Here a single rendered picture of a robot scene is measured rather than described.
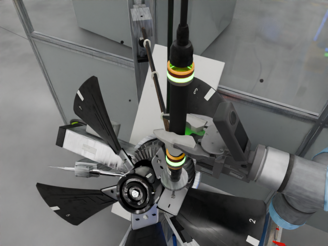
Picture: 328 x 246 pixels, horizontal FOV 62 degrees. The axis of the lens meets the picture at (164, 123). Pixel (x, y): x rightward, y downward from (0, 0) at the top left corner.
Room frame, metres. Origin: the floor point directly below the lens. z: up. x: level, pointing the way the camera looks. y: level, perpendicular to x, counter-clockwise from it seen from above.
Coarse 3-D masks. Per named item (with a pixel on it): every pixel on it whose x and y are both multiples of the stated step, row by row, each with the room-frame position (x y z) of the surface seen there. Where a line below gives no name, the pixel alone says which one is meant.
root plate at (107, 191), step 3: (114, 186) 0.39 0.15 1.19; (102, 189) 0.39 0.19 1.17; (105, 189) 0.38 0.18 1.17; (108, 189) 0.38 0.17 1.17; (111, 189) 0.38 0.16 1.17; (114, 189) 0.39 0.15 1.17; (105, 192) 0.39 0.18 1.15; (108, 192) 0.39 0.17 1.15; (114, 192) 0.39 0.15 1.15; (108, 195) 0.39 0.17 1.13; (111, 195) 0.39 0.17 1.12; (114, 195) 0.39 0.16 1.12; (114, 198) 0.39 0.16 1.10
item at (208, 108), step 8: (200, 80) 0.58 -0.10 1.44; (192, 88) 0.57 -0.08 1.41; (200, 88) 0.55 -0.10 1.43; (208, 88) 0.54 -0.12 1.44; (192, 96) 0.55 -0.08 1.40; (200, 96) 0.53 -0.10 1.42; (216, 96) 0.51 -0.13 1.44; (192, 104) 0.52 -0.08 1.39; (200, 104) 0.51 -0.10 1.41; (208, 104) 0.50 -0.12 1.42; (216, 104) 0.49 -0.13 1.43; (192, 112) 0.50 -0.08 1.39; (200, 112) 0.49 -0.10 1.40; (208, 112) 0.48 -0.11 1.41; (192, 136) 0.44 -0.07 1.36; (200, 136) 0.43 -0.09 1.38
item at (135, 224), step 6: (156, 204) 0.36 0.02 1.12; (150, 210) 0.34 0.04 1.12; (156, 210) 0.35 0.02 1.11; (132, 216) 0.32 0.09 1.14; (138, 216) 0.32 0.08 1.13; (150, 216) 0.33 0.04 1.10; (156, 216) 0.33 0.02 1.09; (132, 222) 0.30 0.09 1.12; (138, 222) 0.31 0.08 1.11; (144, 222) 0.31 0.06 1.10; (150, 222) 0.32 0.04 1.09; (156, 222) 0.32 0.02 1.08; (132, 228) 0.29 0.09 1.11; (138, 228) 0.29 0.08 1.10
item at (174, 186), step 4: (164, 148) 0.39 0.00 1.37; (164, 152) 0.38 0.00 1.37; (164, 156) 0.38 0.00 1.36; (164, 168) 0.38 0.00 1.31; (164, 172) 0.36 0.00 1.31; (184, 172) 0.36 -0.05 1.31; (160, 176) 0.35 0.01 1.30; (164, 176) 0.35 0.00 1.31; (184, 176) 0.35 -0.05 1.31; (164, 180) 0.34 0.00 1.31; (168, 180) 0.34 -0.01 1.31; (180, 180) 0.34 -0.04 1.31; (184, 180) 0.34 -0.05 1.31; (164, 184) 0.33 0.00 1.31; (168, 184) 0.33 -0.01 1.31; (172, 184) 0.33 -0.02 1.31; (176, 184) 0.33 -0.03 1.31; (180, 184) 0.33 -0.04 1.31; (184, 184) 0.33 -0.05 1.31; (168, 188) 0.32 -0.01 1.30; (172, 188) 0.32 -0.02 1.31; (176, 188) 0.32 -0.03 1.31; (180, 188) 0.32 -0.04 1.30
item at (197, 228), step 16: (192, 192) 0.37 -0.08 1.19; (208, 192) 0.37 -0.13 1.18; (192, 208) 0.32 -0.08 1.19; (208, 208) 0.32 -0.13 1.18; (224, 208) 0.32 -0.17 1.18; (240, 208) 0.32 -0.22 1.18; (256, 208) 0.32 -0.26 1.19; (192, 224) 0.28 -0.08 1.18; (208, 224) 0.28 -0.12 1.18; (224, 224) 0.28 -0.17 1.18; (240, 224) 0.28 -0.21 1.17; (208, 240) 0.24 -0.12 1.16; (224, 240) 0.24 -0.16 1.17; (240, 240) 0.24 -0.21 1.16
